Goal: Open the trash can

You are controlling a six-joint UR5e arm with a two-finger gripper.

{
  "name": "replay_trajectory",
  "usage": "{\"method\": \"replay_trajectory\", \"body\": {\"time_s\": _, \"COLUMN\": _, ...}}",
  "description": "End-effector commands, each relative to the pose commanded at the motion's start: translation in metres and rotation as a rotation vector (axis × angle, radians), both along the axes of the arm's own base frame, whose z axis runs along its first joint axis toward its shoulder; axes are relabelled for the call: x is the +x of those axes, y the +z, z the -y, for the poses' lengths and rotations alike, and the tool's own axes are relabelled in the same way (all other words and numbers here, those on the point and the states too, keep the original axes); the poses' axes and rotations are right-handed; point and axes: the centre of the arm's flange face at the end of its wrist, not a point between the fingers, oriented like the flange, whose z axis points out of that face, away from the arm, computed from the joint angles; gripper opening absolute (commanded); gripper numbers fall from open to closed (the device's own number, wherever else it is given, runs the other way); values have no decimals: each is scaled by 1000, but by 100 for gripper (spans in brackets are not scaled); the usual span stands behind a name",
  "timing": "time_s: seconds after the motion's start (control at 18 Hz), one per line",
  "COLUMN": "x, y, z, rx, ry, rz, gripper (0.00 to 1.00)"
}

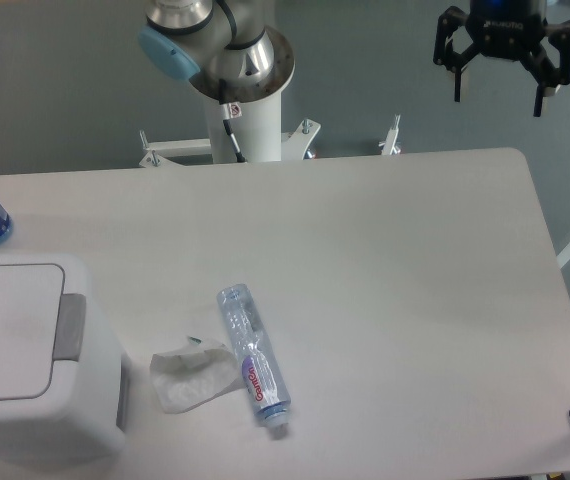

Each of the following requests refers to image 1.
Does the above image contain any crumpled white tissue paper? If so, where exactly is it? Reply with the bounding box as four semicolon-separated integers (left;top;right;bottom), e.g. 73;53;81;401
149;337;242;414

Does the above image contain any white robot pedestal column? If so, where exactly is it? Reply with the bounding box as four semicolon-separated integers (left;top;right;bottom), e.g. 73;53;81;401
204;80;282;164

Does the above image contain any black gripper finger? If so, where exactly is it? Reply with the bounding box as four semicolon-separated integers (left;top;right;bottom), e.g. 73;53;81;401
525;20;570;117
433;6;484;103

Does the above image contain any grey lid push button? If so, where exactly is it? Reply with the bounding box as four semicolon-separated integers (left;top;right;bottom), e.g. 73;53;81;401
52;294;87;361

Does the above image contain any white trash can body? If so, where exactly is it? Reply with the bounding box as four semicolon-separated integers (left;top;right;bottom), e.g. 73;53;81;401
0;253;130;462

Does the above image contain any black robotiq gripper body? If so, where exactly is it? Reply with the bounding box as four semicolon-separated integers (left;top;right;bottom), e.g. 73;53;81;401
466;0;547;61

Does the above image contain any white trash can lid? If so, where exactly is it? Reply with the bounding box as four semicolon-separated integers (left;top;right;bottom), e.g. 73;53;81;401
0;264;65;401

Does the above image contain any black cable on pedestal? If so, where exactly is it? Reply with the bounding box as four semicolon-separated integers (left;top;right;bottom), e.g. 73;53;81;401
217;78;247;164

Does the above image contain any empty clear plastic bottle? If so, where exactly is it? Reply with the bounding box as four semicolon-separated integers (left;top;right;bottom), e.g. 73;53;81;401
216;284;291;439

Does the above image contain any white pedestal base bracket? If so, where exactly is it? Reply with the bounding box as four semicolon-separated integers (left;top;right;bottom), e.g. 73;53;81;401
138;114;402;168

